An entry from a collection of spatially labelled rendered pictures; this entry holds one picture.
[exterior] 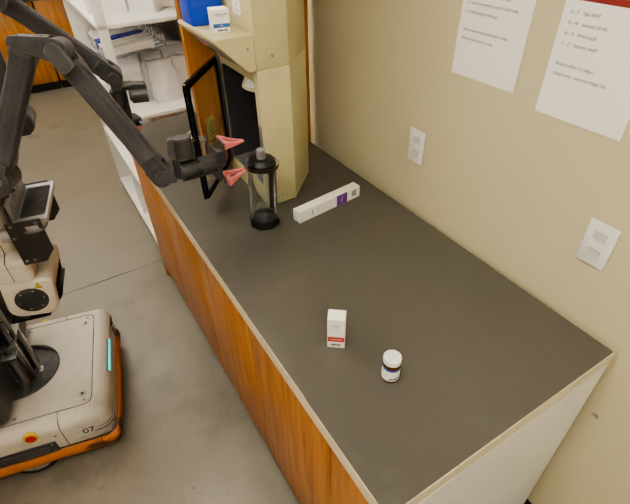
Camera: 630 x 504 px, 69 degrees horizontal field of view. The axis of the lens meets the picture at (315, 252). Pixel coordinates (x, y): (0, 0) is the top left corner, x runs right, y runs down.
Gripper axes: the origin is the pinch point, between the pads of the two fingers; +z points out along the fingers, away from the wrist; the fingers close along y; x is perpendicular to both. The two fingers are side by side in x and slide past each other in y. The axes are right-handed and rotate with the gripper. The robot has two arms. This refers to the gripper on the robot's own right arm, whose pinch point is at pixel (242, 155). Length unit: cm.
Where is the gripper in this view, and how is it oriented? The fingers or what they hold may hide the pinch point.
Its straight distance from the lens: 144.2
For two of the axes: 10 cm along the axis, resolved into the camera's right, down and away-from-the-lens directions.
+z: 8.5, -3.3, 4.1
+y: 0.0, -7.8, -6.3
